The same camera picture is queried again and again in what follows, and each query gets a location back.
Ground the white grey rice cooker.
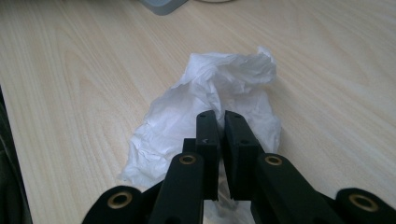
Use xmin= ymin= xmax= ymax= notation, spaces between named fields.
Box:
xmin=137 ymin=0 xmax=235 ymax=17

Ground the white tissue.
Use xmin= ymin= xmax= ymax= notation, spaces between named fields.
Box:
xmin=119 ymin=46 xmax=283 ymax=224

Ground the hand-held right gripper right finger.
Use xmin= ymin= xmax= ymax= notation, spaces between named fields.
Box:
xmin=223 ymin=109 xmax=344 ymax=224

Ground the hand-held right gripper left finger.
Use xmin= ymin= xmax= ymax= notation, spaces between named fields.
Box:
xmin=148 ymin=109 xmax=222 ymax=224

